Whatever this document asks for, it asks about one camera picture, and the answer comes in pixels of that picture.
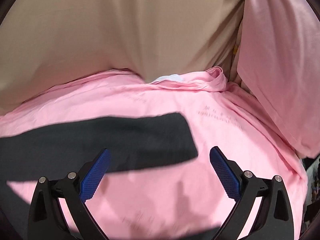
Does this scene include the black pants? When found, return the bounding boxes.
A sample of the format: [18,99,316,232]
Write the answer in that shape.
[1,113,198,239]

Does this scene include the pink bed sheet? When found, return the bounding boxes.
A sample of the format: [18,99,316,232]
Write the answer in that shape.
[1,67,307,239]

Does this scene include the pink pillow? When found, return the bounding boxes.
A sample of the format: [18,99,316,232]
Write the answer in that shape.
[238,0,319,158]

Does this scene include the beige headboard cover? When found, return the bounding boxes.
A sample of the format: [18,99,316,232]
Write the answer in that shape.
[1,0,244,114]

